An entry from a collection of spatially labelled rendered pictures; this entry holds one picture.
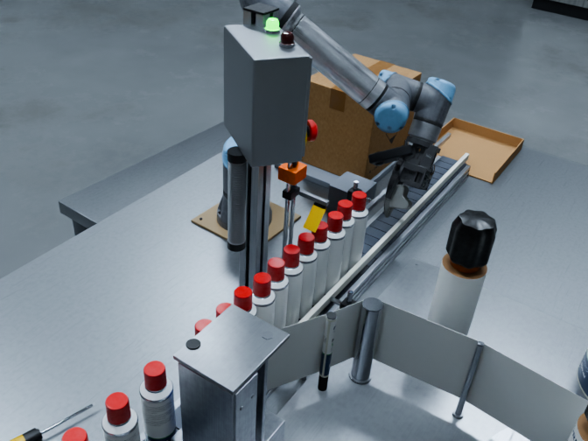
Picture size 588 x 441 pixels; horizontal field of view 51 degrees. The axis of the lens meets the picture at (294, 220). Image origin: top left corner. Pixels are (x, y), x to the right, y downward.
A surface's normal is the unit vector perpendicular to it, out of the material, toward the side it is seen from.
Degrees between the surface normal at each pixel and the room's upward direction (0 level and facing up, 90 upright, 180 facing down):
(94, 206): 0
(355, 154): 90
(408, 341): 90
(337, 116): 90
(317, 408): 0
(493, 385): 90
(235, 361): 0
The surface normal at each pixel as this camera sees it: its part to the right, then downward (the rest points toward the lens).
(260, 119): 0.36, 0.55
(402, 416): 0.06, -0.82
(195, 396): -0.56, 0.44
